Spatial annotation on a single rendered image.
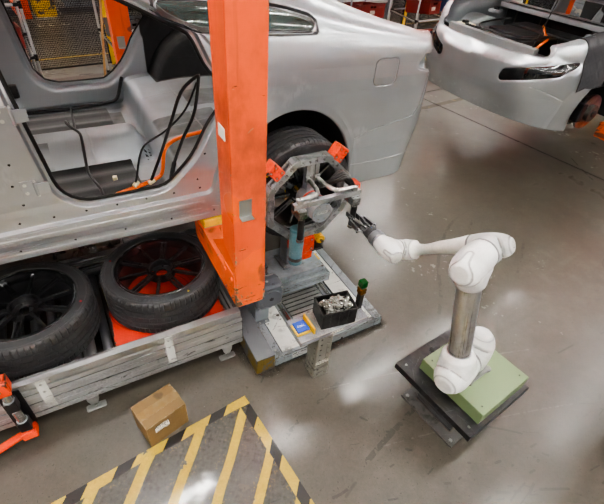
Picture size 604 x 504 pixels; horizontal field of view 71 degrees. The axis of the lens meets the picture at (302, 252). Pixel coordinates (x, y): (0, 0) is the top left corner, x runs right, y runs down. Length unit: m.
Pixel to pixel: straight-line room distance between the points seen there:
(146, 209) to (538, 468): 2.46
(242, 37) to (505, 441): 2.37
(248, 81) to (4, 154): 1.10
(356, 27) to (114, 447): 2.50
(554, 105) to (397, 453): 3.20
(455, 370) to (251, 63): 1.53
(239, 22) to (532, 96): 3.21
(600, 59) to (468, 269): 3.04
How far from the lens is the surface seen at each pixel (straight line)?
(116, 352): 2.37
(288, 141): 2.40
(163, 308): 2.38
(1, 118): 2.13
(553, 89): 4.36
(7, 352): 2.42
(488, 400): 2.37
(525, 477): 2.71
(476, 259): 1.73
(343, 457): 2.44
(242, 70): 1.62
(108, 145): 3.05
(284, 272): 2.90
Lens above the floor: 2.20
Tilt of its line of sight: 40 degrees down
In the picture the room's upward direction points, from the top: 5 degrees clockwise
